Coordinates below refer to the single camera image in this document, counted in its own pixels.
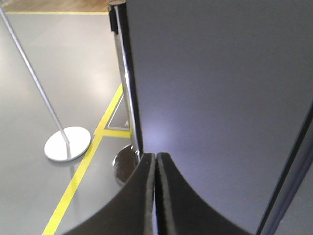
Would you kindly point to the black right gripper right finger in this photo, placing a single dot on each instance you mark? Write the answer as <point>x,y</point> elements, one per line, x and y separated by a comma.
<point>179,209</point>

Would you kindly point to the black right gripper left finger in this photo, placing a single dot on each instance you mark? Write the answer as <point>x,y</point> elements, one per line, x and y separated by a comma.
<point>130,212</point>

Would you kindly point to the open fridge door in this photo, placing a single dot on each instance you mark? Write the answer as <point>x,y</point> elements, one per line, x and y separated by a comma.
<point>224,86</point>

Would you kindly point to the metal stand with round base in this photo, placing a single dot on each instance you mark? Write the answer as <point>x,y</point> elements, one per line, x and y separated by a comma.
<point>67,144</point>

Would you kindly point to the chrome stanchion post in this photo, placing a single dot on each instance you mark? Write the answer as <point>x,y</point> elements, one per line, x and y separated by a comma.
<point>128,158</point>

